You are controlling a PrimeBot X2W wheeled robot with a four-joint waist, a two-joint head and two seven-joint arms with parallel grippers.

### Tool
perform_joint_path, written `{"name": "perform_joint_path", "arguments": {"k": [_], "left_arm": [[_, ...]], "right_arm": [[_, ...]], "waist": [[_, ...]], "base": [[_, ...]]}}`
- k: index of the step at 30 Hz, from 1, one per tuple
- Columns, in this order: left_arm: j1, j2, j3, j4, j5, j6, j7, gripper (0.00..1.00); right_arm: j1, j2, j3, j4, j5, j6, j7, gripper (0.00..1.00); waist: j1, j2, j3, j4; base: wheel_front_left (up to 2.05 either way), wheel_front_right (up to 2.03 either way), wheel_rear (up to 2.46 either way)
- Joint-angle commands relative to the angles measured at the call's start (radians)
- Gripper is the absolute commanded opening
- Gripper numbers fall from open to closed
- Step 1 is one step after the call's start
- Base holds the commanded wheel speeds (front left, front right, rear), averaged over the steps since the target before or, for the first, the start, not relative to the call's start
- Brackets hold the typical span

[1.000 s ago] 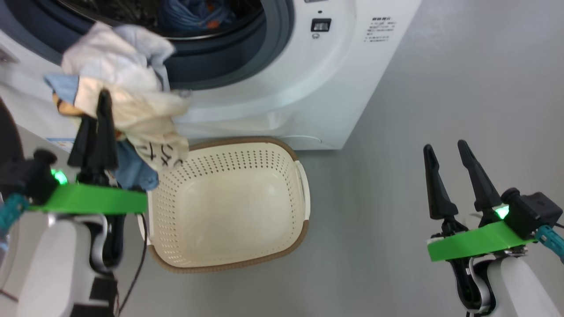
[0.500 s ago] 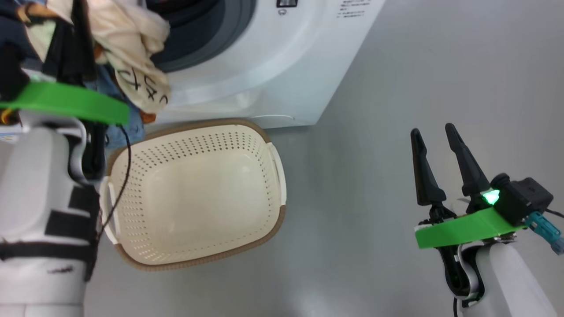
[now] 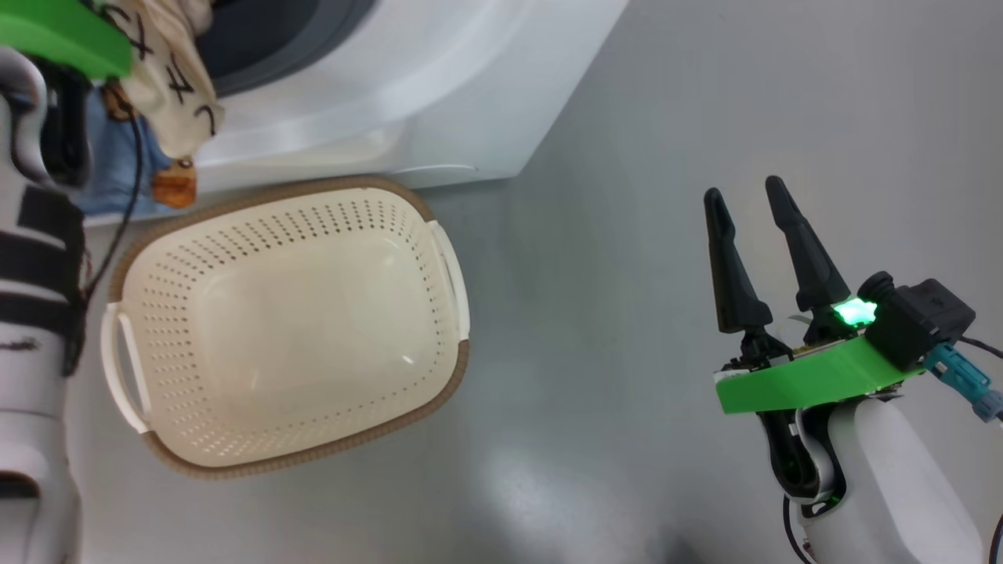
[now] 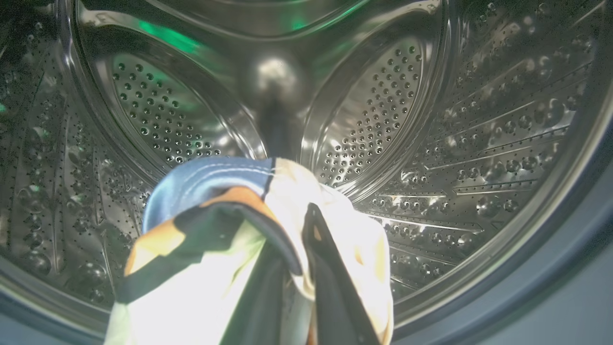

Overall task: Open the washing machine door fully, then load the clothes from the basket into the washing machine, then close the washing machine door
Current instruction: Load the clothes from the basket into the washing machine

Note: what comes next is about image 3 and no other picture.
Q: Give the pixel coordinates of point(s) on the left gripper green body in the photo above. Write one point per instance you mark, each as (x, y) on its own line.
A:
(55, 31)

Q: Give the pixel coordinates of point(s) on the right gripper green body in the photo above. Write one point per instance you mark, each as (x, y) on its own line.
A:
(807, 380)

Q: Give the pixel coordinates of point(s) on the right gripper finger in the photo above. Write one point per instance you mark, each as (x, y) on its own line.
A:
(736, 282)
(811, 266)

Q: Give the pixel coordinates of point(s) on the cream garment with black marks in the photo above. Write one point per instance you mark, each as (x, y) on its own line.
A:
(168, 102)

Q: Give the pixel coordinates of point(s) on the blue garment with orange print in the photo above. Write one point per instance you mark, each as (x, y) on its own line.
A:
(117, 172)

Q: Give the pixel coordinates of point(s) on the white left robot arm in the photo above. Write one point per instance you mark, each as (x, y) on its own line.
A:
(31, 352)

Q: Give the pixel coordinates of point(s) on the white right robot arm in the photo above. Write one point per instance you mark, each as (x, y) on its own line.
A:
(885, 486)

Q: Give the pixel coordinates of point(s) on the white front-load washing machine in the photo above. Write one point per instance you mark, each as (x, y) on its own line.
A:
(439, 78)

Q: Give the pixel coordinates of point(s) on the cream perforated laundry basket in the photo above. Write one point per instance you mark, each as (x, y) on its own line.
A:
(298, 329)

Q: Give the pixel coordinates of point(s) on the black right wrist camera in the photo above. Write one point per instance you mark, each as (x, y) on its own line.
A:
(921, 321)

